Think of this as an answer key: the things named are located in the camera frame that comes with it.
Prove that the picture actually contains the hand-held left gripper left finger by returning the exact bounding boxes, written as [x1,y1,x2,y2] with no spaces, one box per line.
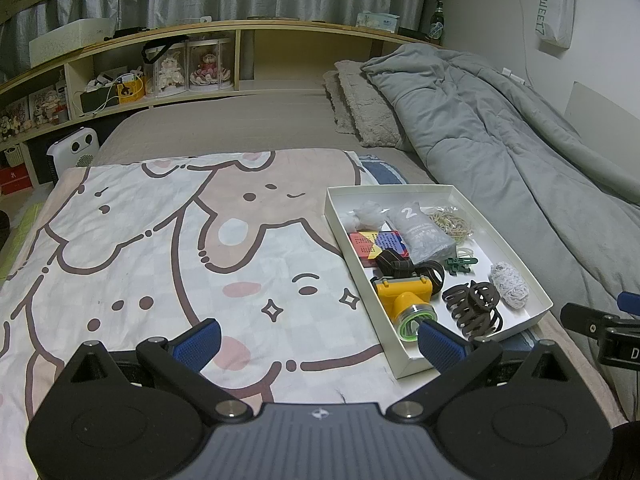
[64,317,252,422]

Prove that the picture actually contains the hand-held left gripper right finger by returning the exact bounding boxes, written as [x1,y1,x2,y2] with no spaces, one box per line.
[388,319,577,422]

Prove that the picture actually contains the brown hair claw clip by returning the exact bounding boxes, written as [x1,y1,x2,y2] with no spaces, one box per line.
[440,281,504,339]

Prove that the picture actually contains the yellow headlamp with black strap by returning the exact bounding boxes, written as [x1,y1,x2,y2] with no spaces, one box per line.
[369,249,447,343]

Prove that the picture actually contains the green clothespins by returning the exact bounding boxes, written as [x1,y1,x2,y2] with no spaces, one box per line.
[442,244,481,277]

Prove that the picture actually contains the white yarn bundle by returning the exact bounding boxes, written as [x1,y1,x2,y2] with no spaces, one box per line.
[488,261,532,310]

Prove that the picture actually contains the white shallow box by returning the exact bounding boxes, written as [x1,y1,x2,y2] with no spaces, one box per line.
[324,184,554,380]

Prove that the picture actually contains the grey foil packet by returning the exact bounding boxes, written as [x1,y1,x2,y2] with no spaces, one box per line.
[386,203,457,266]

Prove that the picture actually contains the colourful card box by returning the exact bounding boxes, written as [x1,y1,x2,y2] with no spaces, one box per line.
[347,230,408,267]

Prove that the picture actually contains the clear bag of rubber bands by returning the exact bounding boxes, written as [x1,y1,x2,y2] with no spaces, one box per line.
[425,206,477,242]

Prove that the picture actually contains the white fluffy ball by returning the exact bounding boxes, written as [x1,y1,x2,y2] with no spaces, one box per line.
[341,200,390,231]

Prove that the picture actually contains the dark cloth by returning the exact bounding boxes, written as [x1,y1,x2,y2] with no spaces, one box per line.
[611,421,640,480]

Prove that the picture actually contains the printed cartoon blanket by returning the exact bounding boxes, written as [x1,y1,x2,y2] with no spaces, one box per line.
[0,147,628,480]

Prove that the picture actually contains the grey comforter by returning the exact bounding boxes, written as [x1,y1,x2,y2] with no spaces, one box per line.
[361,42,640,411]

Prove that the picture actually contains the white space heater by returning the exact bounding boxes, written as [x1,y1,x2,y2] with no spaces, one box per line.
[46,127,102,186]

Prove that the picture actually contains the bed with beige sheet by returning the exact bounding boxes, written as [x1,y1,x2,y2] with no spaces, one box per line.
[92,91,436,186]

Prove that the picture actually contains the red box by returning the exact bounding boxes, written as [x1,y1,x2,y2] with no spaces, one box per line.
[0,164,29,196]

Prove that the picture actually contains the yellow box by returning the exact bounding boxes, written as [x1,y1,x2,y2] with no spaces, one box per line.
[117,77,146,106]

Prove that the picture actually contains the black box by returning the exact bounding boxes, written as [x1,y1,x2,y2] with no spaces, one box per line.
[80,87,121,113]

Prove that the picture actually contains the display case with white doll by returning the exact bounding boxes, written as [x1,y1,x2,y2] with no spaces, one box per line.
[150,42,190,98]

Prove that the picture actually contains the display case with red doll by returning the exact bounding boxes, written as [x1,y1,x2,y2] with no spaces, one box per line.
[186,37,235,92]

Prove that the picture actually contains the wooden headboard shelf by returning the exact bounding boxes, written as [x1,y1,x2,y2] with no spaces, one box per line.
[0,19,451,186]

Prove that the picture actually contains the white paper bag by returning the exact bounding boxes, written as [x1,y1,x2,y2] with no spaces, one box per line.
[537,0,577,51]

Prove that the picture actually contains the green glass bottle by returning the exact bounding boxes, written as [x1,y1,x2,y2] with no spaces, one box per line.
[428,0,447,45]

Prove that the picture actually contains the white storage box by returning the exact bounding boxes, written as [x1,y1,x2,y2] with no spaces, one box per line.
[28,18,116,68]

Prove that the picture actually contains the tissue box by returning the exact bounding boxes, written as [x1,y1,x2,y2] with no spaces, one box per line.
[355,11,401,31]

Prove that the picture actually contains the black bag handle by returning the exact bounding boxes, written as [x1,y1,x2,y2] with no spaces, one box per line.
[141,36,190,66]

